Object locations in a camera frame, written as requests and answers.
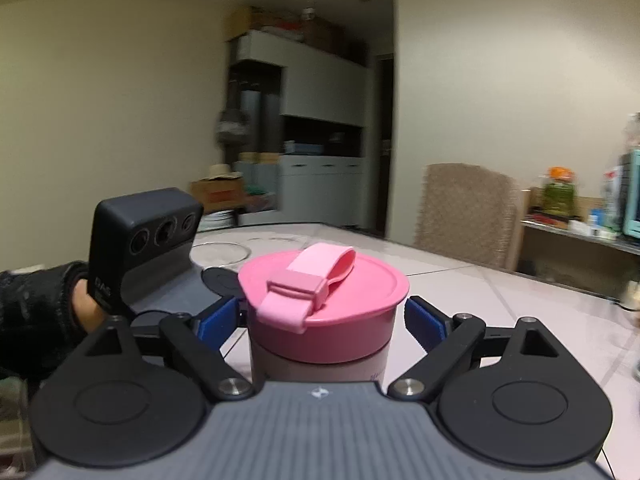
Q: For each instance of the wooden shelf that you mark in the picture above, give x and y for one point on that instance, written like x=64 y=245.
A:
x=575 y=255

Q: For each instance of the teal toaster oven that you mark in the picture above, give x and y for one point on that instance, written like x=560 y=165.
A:
x=632 y=195

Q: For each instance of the straw hat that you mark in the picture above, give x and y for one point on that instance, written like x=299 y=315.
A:
x=222 y=172

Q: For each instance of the white cabinet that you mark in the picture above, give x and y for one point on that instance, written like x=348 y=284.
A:
x=320 y=110

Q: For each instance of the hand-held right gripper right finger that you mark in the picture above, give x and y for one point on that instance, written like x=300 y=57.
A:
x=425 y=322

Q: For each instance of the person's left hand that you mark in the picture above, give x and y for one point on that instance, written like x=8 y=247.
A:
x=87 y=307

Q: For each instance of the brown cardboard box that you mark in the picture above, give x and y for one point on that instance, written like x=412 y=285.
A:
x=217 y=195

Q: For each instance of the clear dimpled glass cup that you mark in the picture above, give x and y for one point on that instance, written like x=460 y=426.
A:
x=220 y=255

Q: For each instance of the pickle jar with orange lid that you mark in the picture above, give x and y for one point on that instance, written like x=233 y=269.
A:
x=561 y=195

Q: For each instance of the cardboard boxes on cabinet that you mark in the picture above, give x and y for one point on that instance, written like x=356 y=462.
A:
x=295 y=25

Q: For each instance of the hanging grey bag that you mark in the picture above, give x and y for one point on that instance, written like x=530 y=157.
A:
x=232 y=127

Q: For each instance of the beige quilted chair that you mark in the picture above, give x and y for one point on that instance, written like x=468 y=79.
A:
x=467 y=215

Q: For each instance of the person's left forearm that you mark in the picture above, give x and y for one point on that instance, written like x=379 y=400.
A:
x=35 y=320

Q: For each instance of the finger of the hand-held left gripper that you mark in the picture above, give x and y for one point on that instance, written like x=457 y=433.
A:
x=243 y=312

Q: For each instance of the dark wooden door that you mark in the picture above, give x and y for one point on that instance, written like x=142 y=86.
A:
x=385 y=145

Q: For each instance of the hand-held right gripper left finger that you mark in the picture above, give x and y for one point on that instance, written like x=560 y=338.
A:
x=220 y=325

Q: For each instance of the stack of white plates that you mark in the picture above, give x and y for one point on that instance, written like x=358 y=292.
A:
x=220 y=220

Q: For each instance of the red and white carton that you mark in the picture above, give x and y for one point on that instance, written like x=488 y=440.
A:
x=612 y=197

